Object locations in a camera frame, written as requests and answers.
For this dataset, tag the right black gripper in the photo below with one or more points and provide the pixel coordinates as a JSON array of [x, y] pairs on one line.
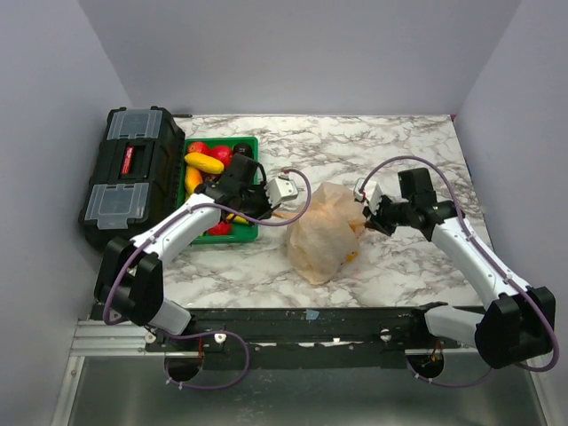
[[376, 221]]

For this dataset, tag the red fake apple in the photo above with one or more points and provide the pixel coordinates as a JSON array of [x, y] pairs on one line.
[[198, 147]]

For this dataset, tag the red fake pomegranate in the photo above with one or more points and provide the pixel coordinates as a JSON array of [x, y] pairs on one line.
[[223, 154]]

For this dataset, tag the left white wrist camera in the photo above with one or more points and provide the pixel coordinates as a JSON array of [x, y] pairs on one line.
[[279, 190]]

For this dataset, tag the orange plastic bag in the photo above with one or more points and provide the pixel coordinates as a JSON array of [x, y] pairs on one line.
[[327, 235]]

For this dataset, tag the green plastic basket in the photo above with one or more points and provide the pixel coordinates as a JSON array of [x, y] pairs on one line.
[[241, 233]]

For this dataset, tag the aluminium frame rail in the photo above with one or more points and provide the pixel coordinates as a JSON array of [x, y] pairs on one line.
[[94, 338]]

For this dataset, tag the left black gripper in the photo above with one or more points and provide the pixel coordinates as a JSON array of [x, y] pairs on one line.
[[266, 210]]

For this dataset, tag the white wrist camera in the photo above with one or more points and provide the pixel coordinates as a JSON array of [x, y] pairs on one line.
[[279, 190], [369, 195]]

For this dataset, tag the black tool box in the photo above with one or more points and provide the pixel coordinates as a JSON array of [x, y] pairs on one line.
[[134, 184]]

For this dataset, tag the blue tape piece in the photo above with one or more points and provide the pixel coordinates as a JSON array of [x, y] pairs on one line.
[[311, 314]]

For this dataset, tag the yellow fake banana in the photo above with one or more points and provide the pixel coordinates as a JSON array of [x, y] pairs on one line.
[[204, 163], [231, 218]]

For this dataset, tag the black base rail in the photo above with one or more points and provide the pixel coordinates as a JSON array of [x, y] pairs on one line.
[[387, 334]]

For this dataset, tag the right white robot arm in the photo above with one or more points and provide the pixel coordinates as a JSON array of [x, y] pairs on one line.
[[518, 321]]

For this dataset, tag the dark purple fake plum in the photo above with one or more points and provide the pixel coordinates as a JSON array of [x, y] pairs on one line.
[[243, 149]]

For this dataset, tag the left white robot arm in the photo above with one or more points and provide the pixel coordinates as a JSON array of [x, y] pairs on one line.
[[130, 280]]

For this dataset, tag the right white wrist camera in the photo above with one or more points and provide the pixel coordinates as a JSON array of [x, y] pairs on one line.
[[369, 195]]

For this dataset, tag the red fake strawberry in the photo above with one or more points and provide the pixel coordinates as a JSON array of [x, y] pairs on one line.
[[221, 229]]

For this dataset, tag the orange green fake mango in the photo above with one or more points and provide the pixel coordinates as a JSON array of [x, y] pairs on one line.
[[192, 179]]

